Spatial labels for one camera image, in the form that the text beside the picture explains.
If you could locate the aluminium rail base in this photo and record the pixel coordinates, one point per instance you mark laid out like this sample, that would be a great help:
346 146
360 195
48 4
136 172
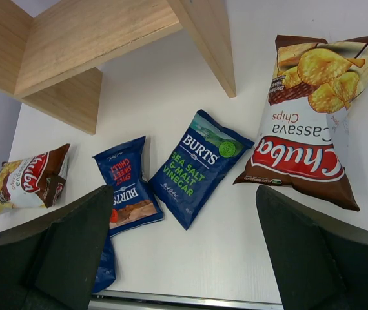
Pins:
162 299

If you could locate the large Burts sweet chilli bag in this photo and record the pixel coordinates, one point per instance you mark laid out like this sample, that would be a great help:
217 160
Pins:
106 272

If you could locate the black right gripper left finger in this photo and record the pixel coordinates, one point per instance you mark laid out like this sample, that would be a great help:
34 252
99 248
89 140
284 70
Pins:
51 261

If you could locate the wooden two-tier shelf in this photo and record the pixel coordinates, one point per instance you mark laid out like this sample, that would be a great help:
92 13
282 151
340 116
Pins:
51 61

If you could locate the small Burts sweet chilli bag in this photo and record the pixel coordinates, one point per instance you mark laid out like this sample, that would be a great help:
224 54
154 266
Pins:
134 204

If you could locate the Burts sea salt vinegar bag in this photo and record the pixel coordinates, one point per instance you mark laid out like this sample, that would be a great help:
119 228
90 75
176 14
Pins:
204 155

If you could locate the right Chuba cassava chips bag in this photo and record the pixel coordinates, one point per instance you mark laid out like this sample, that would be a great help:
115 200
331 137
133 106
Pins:
303 134

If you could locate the left Chuba cassava chips bag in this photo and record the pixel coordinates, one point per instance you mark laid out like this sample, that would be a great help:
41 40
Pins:
37 181

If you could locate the chuba cassava chips bag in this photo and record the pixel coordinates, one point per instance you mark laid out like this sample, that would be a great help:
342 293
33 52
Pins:
37 181
303 134

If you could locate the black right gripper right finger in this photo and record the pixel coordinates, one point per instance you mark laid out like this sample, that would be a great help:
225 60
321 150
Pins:
319 262

